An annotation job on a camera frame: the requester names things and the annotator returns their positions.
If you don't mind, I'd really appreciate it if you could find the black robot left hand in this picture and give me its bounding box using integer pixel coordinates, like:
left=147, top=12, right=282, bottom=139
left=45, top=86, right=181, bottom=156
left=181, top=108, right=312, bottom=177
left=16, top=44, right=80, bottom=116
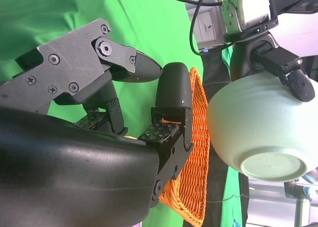
left=230, top=33, right=316, bottom=102

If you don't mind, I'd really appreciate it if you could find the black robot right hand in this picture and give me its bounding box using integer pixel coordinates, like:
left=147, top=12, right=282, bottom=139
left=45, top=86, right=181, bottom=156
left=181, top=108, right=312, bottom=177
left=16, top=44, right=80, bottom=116
left=0, top=18, right=194, bottom=227

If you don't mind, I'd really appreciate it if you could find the grey ceramic bowl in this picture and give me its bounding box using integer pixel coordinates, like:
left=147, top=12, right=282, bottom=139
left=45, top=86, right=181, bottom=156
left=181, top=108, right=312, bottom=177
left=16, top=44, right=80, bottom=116
left=206, top=74, right=318, bottom=183

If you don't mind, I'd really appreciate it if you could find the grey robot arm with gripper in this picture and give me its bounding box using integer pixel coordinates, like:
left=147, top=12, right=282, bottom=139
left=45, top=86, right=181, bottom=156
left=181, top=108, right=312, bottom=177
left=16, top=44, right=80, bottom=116
left=284, top=181, right=318, bottom=227

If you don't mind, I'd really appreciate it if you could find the orange wicker basket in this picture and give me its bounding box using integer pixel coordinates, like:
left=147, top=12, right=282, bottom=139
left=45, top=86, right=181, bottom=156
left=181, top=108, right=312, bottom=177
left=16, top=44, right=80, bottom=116
left=159, top=67, right=211, bottom=227

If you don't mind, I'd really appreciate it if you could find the grey double-door cabinet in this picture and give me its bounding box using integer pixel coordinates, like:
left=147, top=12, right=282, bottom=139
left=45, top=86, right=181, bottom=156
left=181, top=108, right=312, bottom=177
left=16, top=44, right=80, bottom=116
left=187, top=9, right=224, bottom=43

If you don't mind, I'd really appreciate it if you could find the green tablecloth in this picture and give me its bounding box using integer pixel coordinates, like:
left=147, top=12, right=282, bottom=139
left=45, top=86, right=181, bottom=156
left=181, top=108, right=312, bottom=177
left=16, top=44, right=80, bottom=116
left=0, top=0, right=207, bottom=227

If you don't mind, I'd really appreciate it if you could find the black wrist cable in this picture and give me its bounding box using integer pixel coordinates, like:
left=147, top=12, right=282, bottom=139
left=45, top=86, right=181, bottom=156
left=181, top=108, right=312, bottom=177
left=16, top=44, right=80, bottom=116
left=146, top=0, right=236, bottom=56

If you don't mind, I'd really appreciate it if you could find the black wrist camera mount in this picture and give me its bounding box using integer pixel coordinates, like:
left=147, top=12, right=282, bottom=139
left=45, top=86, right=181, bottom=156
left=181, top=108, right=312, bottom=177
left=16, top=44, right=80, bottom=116
left=269, top=0, right=318, bottom=29

